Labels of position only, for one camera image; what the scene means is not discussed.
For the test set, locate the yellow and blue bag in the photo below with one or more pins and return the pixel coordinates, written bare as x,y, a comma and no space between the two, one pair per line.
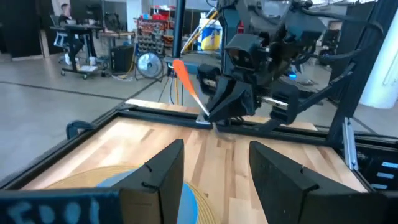
211,37

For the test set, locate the black vertical pole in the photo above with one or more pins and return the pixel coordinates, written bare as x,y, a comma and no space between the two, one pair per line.
178,28

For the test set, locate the silver aluminium bracket strip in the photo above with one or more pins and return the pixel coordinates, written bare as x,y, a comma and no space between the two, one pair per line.
349,146

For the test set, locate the glowing blue computer mouse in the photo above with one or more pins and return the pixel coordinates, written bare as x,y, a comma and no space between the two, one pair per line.
292,75

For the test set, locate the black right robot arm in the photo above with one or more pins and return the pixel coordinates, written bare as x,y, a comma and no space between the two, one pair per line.
230,21

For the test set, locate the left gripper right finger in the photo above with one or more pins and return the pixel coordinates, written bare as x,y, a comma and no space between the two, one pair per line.
280,186

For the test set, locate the white round pillar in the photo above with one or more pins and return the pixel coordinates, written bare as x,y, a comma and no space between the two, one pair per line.
382,77

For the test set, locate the blue plastic bowl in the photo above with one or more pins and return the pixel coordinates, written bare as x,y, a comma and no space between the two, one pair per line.
188,205

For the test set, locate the black computer tower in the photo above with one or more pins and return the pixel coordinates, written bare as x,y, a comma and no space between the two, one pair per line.
121,59

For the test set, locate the person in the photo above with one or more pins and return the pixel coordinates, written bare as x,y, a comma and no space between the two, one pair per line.
65,12

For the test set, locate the black computer monitor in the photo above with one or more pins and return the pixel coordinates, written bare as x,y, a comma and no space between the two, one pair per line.
90,11

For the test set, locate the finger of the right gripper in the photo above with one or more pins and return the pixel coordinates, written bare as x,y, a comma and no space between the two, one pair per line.
284,102
233,99

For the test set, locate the round floor fan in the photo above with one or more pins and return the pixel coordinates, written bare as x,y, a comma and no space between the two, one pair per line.
149,65

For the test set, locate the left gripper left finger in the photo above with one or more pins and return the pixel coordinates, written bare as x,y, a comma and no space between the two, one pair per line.
161,174

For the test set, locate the parts bin rack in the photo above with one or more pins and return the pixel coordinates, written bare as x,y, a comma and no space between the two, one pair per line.
149,37

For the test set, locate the black rolling desk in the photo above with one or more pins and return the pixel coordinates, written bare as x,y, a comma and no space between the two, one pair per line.
73,40

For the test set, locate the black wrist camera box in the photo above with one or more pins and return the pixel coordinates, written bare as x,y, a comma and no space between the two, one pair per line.
245,51

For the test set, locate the round woven yellow placemat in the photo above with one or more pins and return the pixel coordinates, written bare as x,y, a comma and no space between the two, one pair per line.
84,177

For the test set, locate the black box with white labels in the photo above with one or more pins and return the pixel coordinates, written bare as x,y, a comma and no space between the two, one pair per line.
367,168

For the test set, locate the black aluminium table frame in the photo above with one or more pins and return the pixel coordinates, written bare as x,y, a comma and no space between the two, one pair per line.
161,114

